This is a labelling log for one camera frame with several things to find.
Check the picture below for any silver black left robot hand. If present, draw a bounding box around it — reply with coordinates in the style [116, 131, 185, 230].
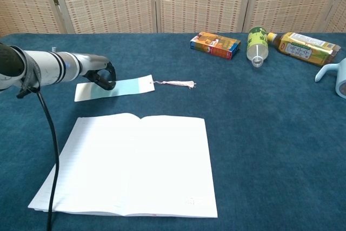
[77, 54, 117, 91]

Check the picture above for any light blue tasselled bookmark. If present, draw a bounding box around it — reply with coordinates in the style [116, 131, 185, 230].
[74, 74, 197, 103]

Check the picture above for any white notebook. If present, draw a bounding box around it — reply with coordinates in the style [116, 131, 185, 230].
[27, 113, 218, 219]

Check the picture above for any orange snack carton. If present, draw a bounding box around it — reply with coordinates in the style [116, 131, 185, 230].
[189, 31, 242, 61]

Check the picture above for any clear bottle with green label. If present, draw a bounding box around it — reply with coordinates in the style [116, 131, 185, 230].
[246, 26, 269, 68]

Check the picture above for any dark blue table cloth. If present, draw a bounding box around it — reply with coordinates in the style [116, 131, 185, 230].
[0, 32, 346, 231]

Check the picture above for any yellow tea bottle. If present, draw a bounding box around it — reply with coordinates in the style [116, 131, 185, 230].
[267, 31, 342, 67]

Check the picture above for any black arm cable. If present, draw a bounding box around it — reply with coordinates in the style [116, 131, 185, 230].
[16, 62, 61, 231]

